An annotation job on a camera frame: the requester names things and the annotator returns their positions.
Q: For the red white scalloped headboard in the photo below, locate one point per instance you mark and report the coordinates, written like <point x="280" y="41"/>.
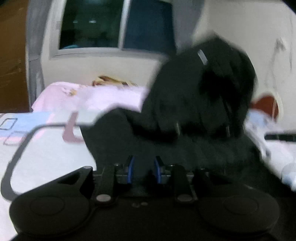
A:
<point x="269" y="103"/>

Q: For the brown wooden door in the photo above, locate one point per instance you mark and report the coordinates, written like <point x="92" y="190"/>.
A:
<point x="14" y="91"/>

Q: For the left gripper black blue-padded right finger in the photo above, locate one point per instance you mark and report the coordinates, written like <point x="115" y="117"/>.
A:
<point x="174" y="180"/>

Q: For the grey right curtain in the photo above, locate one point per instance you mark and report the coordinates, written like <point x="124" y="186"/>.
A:
<point x="186" y="16"/>

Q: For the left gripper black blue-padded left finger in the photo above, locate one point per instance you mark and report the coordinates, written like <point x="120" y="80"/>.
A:
<point x="114" y="181"/>

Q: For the grey curtain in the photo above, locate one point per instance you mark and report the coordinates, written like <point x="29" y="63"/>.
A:
<point x="36" y="21"/>
<point x="186" y="16"/>

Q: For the aluminium frame sliding window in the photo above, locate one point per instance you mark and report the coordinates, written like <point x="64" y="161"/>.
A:
<point x="119" y="28"/>

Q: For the black padded winter jacket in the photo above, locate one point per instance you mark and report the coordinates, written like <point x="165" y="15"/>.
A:
<point x="193" y="116"/>

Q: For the grey left curtain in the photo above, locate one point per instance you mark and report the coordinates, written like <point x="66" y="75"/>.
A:
<point x="36" y="21"/>

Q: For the light pink blanket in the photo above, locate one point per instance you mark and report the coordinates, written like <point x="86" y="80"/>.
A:
<point x="60" y="96"/>

